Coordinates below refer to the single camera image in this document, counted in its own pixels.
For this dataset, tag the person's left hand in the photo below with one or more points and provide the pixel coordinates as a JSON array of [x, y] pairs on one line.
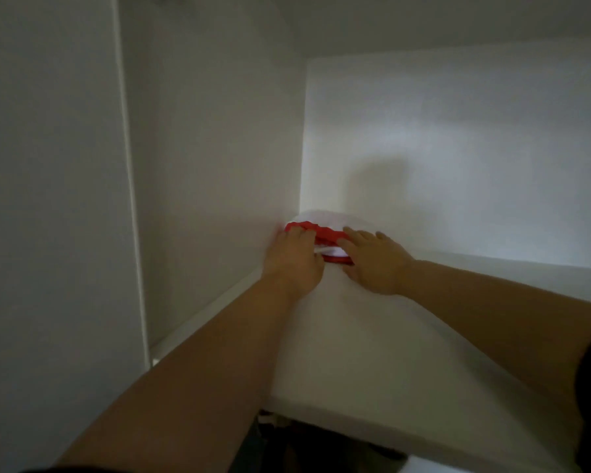
[[293, 259]]

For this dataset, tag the person's left forearm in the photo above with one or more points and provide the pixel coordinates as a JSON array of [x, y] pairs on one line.
[[187, 389]]

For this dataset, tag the white wardrobe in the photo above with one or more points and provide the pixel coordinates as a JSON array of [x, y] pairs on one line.
[[59, 192]]

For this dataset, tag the red and white jacket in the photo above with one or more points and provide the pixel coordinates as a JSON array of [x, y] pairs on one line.
[[320, 219]]

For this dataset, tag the person's right hand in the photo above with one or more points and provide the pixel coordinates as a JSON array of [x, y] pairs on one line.
[[376, 261]]

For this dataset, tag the khaki zip jacket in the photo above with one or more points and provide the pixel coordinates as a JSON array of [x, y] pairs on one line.
[[315, 450]]

